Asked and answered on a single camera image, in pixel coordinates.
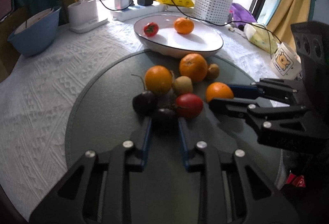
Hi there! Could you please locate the purple cloth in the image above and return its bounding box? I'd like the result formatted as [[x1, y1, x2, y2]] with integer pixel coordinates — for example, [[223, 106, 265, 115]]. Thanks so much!
[[230, 3, 256, 27]]

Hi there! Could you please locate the large mandarin orange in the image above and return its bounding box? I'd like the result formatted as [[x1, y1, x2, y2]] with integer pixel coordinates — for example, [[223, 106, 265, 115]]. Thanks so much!
[[179, 53, 208, 83]]

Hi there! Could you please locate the white bear mug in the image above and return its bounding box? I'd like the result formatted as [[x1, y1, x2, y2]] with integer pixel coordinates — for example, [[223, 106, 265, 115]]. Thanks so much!
[[270, 42, 302, 80]]

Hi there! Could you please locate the yellow tissue pack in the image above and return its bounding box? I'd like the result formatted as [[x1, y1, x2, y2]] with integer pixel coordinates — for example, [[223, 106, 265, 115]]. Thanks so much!
[[244, 23, 278, 54]]

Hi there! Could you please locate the white charger adapter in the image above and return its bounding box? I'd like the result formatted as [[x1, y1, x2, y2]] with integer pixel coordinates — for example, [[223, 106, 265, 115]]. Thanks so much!
[[114, 0, 130, 10]]

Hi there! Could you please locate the white power strip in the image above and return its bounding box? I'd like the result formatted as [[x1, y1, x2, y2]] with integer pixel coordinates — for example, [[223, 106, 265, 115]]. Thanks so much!
[[111, 4, 166, 22]]

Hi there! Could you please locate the dark plum with stem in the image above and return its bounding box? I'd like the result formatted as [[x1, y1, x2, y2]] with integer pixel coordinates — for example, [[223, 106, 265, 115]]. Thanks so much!
[[132, 74, 157, 117]]

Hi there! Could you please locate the white bowl inside blue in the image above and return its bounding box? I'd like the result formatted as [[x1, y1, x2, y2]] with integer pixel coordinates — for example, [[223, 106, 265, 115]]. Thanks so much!
[[14, 8, 53, 34]]

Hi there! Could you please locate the orange on mat front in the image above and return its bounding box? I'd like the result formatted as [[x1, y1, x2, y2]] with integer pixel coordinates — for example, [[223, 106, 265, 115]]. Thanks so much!
[[205, 82, 234, 102]]

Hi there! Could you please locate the black cable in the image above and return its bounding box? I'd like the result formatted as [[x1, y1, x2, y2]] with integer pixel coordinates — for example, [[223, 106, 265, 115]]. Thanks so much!
[[54, 0, 282, 44]]

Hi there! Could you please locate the round grey-green mat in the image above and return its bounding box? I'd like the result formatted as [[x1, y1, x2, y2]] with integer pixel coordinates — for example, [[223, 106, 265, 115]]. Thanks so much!
[[65, 51, 284, 223]]

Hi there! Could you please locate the red tomato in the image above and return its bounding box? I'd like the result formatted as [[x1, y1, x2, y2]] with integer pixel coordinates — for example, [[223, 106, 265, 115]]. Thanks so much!
[[176, 93, 204, 119], [143, 22, 159, 37]]

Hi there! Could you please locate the white textured tablecloth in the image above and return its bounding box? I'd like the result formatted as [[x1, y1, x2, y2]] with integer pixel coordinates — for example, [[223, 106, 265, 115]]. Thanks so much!
[[1, 19, 289, 223]]

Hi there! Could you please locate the blue plastic bowl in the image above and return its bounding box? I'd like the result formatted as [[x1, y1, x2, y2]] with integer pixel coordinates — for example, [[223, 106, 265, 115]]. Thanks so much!
[[7, 6, 61, 57]]

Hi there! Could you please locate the white perforated basket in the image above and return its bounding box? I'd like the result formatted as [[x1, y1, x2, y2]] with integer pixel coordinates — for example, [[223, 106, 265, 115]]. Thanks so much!
[[192, 0, 233, 25]]

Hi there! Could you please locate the white lamp base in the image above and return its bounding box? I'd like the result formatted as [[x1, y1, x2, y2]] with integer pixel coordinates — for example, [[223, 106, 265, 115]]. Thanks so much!
[[68, 0, 108, 34]]

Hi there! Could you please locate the red tomato on mat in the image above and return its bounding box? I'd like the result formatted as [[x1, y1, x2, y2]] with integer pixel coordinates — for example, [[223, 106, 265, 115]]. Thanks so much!
[[176, 93, 204, 119]]

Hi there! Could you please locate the tablet with red screen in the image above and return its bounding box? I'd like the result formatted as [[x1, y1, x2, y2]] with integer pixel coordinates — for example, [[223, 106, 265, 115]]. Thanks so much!
[[0, 0, 13, 22]]

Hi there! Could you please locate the black camera box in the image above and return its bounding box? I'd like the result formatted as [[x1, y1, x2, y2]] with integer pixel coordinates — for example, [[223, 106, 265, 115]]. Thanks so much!
[[291, 21, 328, 64]]

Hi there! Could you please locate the white oval plate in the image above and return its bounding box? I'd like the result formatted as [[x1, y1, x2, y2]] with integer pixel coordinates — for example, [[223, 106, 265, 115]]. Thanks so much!
[[133, 14, 224, 58]]

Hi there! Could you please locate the brown kiwi fruit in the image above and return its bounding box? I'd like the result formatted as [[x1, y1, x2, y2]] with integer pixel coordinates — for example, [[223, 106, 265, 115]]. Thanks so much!
[[172, 76, 193, 96]]

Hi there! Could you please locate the yellow curtain right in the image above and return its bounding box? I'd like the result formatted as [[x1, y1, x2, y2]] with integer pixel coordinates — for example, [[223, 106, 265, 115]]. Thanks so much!
[[268, 0, 311, 49]]

